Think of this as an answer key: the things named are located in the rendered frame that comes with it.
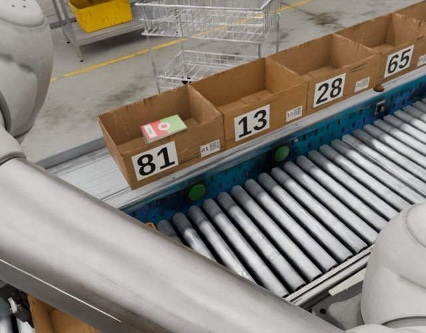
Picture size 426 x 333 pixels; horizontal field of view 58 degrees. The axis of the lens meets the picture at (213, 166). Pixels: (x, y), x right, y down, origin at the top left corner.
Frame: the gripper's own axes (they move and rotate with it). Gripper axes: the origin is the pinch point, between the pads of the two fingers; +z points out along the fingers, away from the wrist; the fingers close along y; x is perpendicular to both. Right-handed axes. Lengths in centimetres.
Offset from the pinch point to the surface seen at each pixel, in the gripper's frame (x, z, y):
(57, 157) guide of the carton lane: 21, -6, -61
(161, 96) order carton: 67, -18, -58
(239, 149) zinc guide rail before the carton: 84, -4, -26
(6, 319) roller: -10.4, 11.1, -12.5
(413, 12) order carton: 215, -15, -58
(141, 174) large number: 45, -9, -29
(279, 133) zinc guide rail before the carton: 102, -4, -25
